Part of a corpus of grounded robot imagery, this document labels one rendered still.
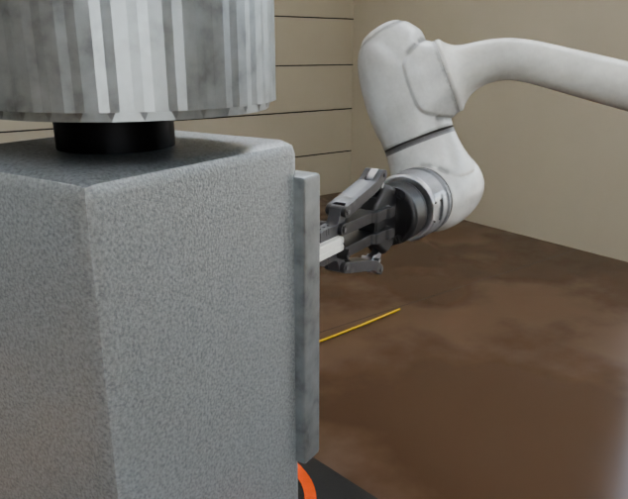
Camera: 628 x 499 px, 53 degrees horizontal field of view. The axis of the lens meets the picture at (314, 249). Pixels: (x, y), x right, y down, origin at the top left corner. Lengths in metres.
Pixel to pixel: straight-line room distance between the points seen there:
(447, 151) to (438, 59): 0.12
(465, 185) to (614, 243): 4.93
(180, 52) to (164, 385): 0.22
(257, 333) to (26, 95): 0.25
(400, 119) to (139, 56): 0.52
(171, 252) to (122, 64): 0.13
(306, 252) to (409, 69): 0.39
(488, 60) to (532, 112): 5.16
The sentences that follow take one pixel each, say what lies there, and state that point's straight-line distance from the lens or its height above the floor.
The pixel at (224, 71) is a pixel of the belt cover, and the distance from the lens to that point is 0.42.
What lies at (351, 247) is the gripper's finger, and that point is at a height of 1.44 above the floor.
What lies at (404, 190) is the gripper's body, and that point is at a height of 1.48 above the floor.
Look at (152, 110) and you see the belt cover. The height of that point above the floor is 1.61.
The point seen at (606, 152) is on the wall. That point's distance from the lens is 5.71.
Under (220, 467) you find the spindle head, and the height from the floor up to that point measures 1.32.
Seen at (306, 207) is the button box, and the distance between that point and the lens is 0.54.
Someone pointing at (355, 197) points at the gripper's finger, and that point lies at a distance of 0.68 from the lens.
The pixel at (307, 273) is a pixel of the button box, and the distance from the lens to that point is 0.56.
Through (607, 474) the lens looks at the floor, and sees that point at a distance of 2.97.
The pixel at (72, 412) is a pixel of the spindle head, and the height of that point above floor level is 1.41.
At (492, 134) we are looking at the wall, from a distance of 6.31.
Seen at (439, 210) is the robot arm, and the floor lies 1.45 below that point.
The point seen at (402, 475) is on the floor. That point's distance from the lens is 2.74.
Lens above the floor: 1.64
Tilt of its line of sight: 17 degrees down
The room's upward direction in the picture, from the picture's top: straight up
